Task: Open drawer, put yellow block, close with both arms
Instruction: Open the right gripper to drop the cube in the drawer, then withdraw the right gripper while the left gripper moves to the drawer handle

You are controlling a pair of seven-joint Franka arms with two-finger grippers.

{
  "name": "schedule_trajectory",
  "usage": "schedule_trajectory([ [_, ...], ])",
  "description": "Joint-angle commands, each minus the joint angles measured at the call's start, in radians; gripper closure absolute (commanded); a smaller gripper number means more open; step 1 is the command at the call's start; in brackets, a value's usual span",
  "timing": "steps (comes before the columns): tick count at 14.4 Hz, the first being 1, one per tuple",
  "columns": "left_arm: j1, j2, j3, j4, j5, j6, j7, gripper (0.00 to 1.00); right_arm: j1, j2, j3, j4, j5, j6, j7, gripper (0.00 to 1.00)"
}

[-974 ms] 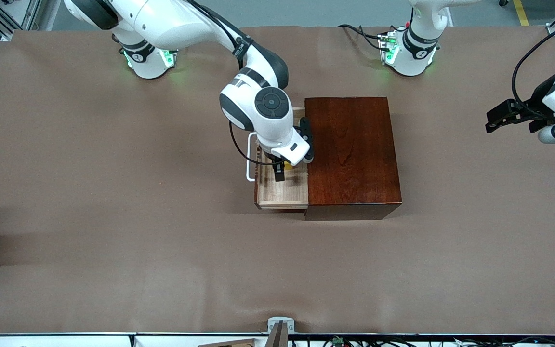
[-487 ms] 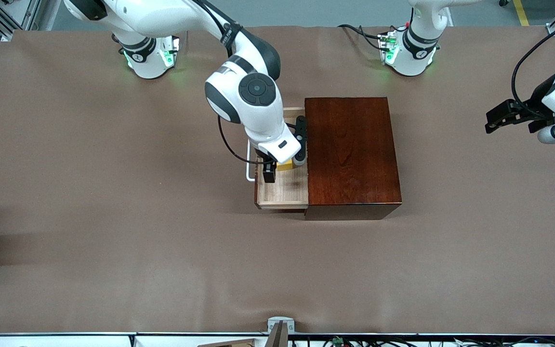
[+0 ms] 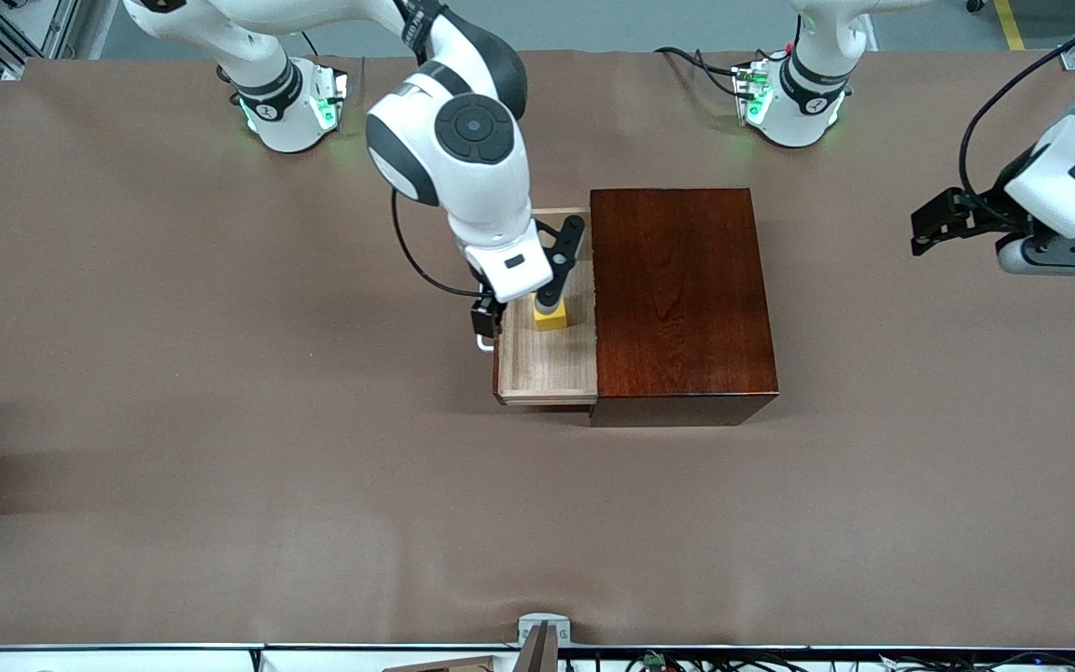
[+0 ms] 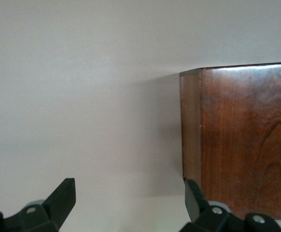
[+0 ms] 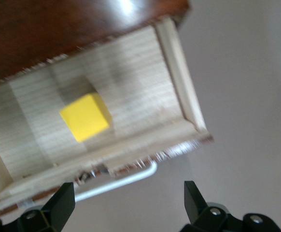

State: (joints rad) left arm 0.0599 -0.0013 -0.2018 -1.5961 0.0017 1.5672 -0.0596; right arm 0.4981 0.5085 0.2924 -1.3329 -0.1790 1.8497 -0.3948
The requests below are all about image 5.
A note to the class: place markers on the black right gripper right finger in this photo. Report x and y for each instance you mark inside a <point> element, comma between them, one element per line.
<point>198,212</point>

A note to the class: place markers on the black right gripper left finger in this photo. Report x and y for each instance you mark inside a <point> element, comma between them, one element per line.
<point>58,205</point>

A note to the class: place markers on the yellow wooden block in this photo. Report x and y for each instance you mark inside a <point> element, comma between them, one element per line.
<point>86,118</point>

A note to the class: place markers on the dark brown wooden cabinet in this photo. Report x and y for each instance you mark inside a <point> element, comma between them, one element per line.
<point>58,29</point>

